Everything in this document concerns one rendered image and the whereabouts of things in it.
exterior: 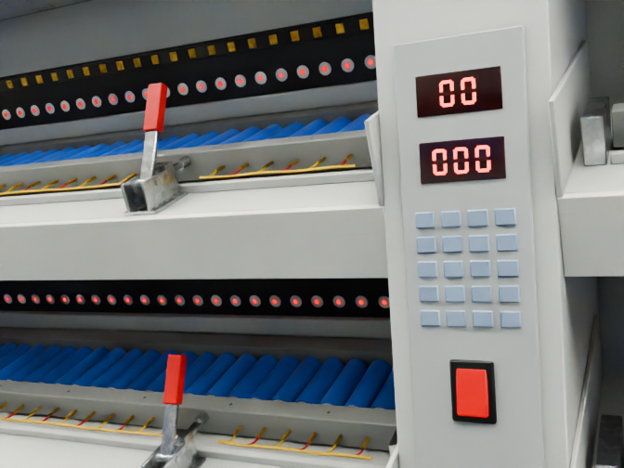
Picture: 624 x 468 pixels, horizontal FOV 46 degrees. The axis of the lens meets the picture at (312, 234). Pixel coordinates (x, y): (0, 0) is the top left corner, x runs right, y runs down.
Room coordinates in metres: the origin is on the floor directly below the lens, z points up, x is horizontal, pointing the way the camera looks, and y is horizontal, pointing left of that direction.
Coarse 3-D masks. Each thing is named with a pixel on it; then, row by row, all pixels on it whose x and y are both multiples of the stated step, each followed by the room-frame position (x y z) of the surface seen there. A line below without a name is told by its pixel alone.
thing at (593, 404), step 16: (592, 336) 0.50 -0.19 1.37; (592, 352) 0.48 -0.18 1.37; (592, 368) 0.48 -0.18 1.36; (592, 384) 0.47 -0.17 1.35; (608, 384) 0.53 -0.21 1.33; (592, 400) 0.47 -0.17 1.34; (608, 400) 0.51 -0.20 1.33; (592, 416) 0.46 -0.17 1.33; (608, 416) 0.45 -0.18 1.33; (576, 432) 0.41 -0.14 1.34; (592, 432) 0.46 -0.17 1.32; (608, 432) 0.43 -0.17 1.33; (576, 448) 0.39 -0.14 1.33; (592, 448) 0.46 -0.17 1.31; (608, 448) 0.42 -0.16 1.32; (576, 464) 0.38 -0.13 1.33; (592, 464) 0.45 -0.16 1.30; (608, 464) 0.41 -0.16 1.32
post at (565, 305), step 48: (384, 0) 0.42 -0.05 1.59; (432, 0) 0.41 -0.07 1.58; (480, 0) 0.39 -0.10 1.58; (528, 0) 0.38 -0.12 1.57; (576, 0) 0.50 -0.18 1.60; (384, 48) 0.42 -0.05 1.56; (528, 48) 0.38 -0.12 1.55; (576, 48) 0.49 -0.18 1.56; (384, 96) 0.42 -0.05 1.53; (528, 96) 0.38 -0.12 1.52; (384, 144) 0.42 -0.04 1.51; (384, 192) 0.42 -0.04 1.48; (576, 288) 0.44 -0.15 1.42; (576, 336) 0.43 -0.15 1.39; (576, 384) 0.42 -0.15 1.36
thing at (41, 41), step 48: (96, 0) 0.76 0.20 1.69; (144, 0) 0.74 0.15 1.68; (192, 0) 0.71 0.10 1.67; (240, 0) 0.69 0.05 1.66; (288, 0) 0.67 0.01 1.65; (336, 0) 0.65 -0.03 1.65; (0, 48) 0.83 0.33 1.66; (48, 48) 0.79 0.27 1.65; (96, 48) 0.77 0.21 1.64; (144, 48) 0.74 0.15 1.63; (336, 336) 0.66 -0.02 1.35
